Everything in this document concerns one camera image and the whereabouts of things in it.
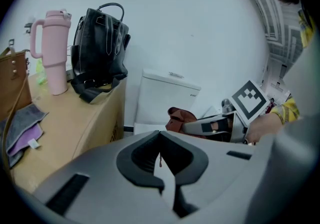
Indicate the white toilet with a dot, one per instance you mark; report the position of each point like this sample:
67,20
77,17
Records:
165,95

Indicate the black leather backpack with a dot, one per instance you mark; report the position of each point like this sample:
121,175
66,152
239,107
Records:
100,48

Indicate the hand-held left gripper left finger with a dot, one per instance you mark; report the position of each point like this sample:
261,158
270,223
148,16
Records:
100,173

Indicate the reddish-brown cloth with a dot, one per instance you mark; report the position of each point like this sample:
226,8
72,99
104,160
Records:
180,117

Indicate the metal wall bracket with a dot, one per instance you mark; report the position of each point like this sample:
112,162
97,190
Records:
29,26

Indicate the green plastic bag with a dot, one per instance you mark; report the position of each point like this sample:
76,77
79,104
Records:
41,73

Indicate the purple cloth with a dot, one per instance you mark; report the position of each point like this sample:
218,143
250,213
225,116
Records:
25,140

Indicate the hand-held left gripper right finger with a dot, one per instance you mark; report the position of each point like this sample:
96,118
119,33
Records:
217,168

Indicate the person's yellow patterned shirt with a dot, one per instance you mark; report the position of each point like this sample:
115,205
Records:
306,28

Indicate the large cardboard box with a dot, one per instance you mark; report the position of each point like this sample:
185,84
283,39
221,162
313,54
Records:
75,123

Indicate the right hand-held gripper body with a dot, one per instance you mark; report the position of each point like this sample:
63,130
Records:
250,100

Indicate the grey towel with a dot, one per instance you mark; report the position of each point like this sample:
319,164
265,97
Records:
25,120

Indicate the person's right hand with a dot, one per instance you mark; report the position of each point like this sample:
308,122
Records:
265,125

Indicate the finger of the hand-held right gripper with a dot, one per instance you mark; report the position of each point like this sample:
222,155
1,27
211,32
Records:
196,127

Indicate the brown leather tote bag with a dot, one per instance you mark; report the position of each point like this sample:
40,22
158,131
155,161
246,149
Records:
12,78

